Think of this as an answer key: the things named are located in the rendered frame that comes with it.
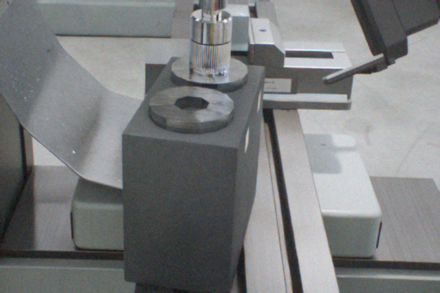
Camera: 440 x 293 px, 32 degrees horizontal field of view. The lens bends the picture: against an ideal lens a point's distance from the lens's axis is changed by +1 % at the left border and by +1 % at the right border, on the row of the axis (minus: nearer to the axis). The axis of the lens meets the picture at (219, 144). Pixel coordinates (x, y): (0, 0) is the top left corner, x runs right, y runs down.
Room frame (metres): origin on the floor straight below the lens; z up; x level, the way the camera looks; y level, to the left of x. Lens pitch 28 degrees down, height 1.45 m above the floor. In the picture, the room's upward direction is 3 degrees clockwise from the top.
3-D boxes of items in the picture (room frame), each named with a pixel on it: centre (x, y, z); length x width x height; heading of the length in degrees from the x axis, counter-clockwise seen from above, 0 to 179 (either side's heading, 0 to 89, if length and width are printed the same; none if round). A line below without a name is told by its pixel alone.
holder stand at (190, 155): (0.77, 0.02, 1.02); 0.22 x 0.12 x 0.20; 171
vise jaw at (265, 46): (1.22, -0.07, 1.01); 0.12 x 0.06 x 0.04; 3
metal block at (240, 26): (1.22, -0.01, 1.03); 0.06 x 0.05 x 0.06; 3
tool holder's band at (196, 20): (0.82, 0.02, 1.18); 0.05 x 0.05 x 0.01
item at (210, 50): (0.82, 0.02, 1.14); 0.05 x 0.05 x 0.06
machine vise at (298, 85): (1.22, -0.04, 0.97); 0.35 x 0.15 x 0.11; 93
